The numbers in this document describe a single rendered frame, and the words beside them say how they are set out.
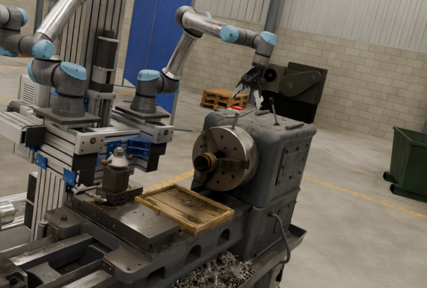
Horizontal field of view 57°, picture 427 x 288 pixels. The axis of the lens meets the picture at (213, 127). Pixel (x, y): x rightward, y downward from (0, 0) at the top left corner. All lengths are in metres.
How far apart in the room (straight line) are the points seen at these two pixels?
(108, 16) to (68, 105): 0.55
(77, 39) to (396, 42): 10.27
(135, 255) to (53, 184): 1.09
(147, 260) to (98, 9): 1.30
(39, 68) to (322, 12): 10.65
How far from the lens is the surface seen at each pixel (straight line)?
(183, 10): 2.07
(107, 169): 1.50
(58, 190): 2.34
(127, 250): 1.40
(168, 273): 1.63
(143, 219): 1.45
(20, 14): 1.78
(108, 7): 2.19
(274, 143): 1.93
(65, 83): 1.91
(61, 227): 1.50
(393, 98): 11.67
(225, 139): 1.88
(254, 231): 2.09
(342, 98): 11.79
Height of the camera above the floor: 1.62
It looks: 12 degrees down
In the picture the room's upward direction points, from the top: 12 degrees clockwise
